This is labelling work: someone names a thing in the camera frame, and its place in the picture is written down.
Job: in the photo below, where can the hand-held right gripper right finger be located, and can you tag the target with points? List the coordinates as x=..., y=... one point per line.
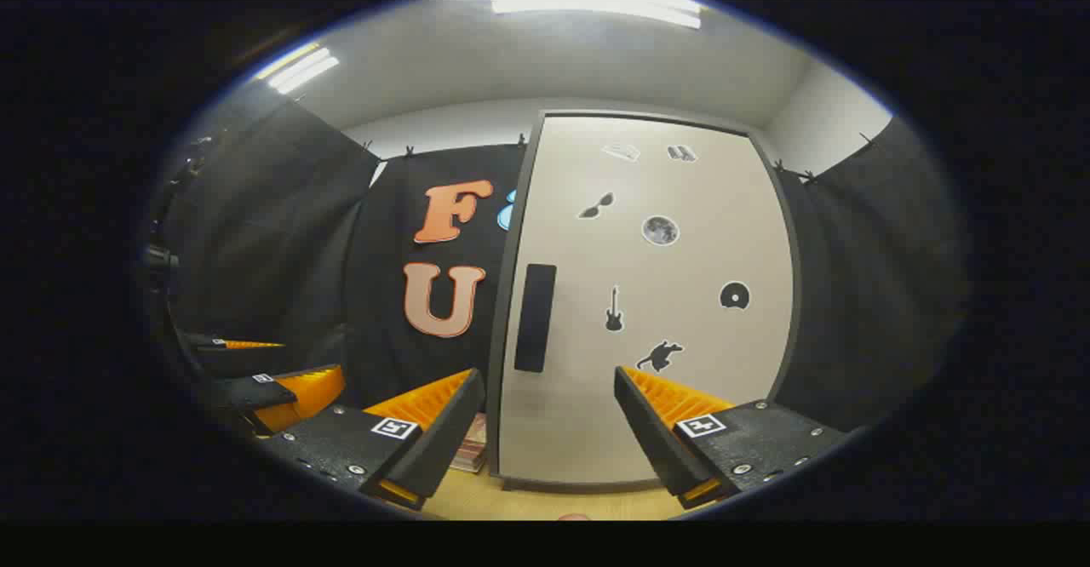
x=651, y=439

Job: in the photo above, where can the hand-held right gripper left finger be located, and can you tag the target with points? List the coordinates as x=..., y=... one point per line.
x=443, y=448

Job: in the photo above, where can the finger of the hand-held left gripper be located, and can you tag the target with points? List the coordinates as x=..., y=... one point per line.
x=209, y=344
x=247, y=392

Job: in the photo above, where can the grey cabinet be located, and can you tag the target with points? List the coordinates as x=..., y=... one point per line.
x=579, y=484

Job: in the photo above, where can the white cabinet door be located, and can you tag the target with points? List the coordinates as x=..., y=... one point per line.
x=681, y=252

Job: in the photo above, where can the stack of books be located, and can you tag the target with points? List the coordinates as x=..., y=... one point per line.
x=473, y=448

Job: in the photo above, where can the black backdrop cloth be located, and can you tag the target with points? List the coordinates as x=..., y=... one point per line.
x=383, y=252

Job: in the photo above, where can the ceiling light panel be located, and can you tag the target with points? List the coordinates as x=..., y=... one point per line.
x=298, y=71
x=596, y=10

